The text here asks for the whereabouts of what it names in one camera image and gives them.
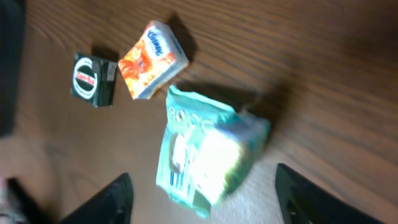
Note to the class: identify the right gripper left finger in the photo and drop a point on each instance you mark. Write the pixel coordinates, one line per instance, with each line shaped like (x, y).
(111, 205)

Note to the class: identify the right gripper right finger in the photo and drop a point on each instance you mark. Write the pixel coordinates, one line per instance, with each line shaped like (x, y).
(303, 202)

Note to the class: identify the mint green wet wipes pack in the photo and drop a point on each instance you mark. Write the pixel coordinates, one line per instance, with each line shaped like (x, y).
(207, 150)

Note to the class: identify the green Zam-Buk box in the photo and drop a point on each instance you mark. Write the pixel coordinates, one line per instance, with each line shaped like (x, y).
(93, 79)

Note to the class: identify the orange Kleenex tissue pack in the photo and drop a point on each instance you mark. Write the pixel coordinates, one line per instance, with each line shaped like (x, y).
(155, 59)

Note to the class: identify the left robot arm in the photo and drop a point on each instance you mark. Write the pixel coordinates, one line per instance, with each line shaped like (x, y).
(12, 42)

